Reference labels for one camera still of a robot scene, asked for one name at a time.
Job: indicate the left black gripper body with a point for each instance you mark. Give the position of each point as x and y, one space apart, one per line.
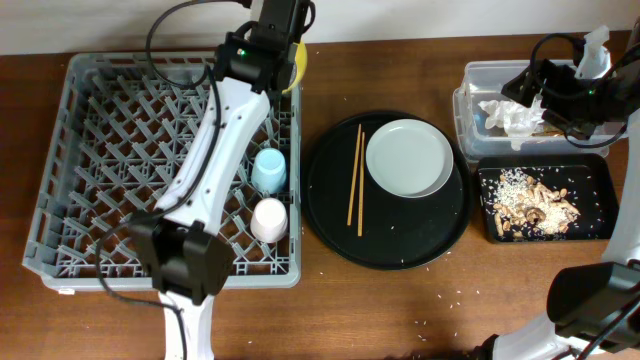
288 61

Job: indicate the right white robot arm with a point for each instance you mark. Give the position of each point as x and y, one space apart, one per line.
590 308

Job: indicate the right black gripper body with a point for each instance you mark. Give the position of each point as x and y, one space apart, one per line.
579 106

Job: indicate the white paper napkin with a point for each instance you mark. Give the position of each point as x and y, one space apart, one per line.
513 121

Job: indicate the grey plastic dishwasher rack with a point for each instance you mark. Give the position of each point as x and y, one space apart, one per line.
120 137

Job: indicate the pink plastic cup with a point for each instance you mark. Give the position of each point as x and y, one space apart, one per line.
269 220

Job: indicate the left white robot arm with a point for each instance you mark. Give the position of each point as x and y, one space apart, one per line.
178 241

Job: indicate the wooden chopstick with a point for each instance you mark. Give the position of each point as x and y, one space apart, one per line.
361 187
354 175

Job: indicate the black rectangular waste tray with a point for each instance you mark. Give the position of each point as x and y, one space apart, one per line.
586 177

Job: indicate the yellow bowl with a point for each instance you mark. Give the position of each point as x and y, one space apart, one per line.
300 66

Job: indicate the light blue plastic cup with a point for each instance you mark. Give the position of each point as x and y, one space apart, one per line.
269 171

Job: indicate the clear plastic waste bin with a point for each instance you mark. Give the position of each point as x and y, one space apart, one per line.
483 81

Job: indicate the white ceramic plate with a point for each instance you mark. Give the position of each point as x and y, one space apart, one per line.
409 158

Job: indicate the round black serving tray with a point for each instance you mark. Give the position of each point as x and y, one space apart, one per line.
397 232

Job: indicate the golden brown food scraps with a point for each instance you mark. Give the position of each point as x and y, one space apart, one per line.
522 208

